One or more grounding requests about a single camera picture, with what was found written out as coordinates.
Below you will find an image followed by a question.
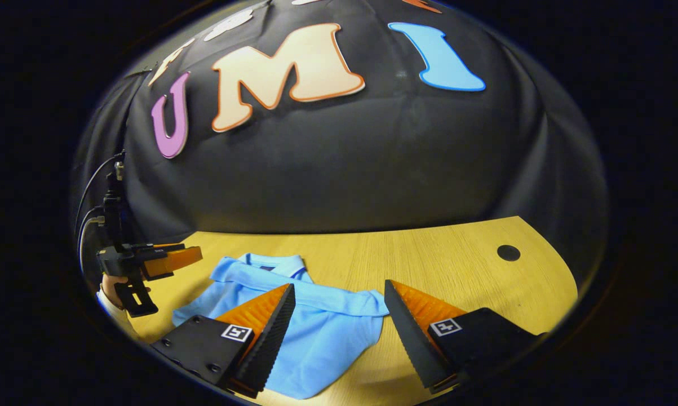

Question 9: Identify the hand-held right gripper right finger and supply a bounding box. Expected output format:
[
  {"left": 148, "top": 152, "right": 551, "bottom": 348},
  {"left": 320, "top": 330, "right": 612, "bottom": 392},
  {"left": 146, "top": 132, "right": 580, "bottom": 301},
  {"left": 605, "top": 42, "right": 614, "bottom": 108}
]
[{"left": 384, "top": 279, "right": 545, "bottom": 394}]

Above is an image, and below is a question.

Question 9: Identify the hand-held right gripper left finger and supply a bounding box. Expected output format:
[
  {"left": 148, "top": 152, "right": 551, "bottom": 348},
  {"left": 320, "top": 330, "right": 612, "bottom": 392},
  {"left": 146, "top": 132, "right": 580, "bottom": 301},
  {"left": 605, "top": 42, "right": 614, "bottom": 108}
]
[{"left": 150, "top": 283, "right": 296, "bottom": 399}]

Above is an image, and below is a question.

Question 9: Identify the light blue T-shirt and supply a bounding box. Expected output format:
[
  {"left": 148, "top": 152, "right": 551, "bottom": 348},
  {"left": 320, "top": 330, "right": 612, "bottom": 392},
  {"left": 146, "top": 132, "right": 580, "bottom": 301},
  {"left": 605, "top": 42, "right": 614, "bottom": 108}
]
[{"left": 172, "top": 253, "right": 390, "bottom": 400}]

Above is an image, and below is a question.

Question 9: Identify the black backdrop cloth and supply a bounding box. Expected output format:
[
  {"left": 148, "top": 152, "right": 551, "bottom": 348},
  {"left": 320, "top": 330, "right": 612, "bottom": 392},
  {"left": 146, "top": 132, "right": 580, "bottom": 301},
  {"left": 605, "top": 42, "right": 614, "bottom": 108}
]
[{"left": 71, "top": 0, "right": 609, "bottom": 283}]

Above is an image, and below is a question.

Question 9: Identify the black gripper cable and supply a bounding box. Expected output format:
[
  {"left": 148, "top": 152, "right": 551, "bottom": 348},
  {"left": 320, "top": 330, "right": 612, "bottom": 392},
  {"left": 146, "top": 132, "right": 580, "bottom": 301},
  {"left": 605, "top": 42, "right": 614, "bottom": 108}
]
[
  {"left": 77, "top": 205, "right": 106, "bottom": 274},
  {"left": 74, "top": 151, "right": 126, "bottom": 235}
]

